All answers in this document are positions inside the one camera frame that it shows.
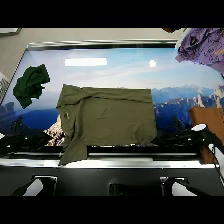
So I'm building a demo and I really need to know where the purple printed garment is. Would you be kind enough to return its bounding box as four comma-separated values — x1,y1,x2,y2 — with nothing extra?
175,28,224,75

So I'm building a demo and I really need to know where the olive green T-shirt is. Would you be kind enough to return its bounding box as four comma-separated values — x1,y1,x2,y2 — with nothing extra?
56,83,158,167

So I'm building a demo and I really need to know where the silver frame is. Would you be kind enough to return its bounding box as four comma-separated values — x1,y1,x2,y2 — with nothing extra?
0,151,224,197

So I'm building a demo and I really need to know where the dark green garment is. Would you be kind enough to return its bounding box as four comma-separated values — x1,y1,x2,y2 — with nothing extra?
12,63,51,110

